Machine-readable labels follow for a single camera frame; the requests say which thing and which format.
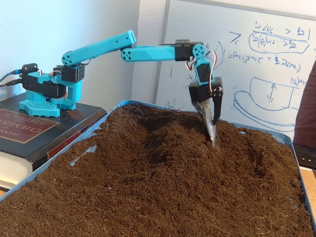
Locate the silver foil scoop plate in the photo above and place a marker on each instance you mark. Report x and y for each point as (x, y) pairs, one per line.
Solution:
(209, 126)

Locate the right forearm maroon sleeve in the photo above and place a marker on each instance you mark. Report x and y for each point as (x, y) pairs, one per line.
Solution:
(307, 111)

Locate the black chemistry physics handbook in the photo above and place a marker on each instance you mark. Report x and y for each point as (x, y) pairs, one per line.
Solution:
(14, 128)

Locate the brown soil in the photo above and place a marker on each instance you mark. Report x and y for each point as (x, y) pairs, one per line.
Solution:
(172, 197)

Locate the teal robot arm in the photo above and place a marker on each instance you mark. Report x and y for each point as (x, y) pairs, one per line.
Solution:
(98, 48)

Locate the blue plastic tray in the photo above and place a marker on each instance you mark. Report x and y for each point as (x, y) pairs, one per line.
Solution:
(284, 136)

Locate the black controller block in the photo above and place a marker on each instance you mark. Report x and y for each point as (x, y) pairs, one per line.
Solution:
(29, 67)

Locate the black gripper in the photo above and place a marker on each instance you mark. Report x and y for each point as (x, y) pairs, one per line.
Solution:
(199, 94)

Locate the whiteboard with blue drawings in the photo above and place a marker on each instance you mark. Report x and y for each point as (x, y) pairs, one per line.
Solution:
(247, 74)

